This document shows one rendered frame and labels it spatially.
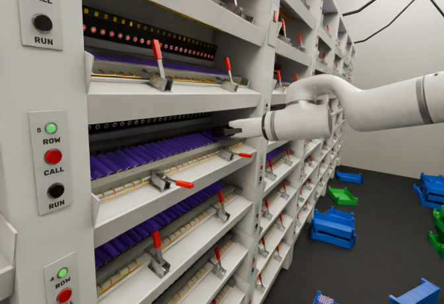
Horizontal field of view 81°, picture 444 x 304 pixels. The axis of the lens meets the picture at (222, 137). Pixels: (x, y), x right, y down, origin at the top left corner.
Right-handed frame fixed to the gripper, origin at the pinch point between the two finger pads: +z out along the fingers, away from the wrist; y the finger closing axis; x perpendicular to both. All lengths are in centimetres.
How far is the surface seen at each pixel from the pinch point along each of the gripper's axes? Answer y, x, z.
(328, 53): -153, -41, -12
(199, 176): 21.1, 8.5, -5.3
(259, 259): -34, 63, 9
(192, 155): 18.0, 4.1, -1.9
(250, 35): -2.9, -26.2, -12.2
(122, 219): 42.5, 9.7, -5.1
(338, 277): -94, 106, -14
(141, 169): 33.9, 3.5, -1.5
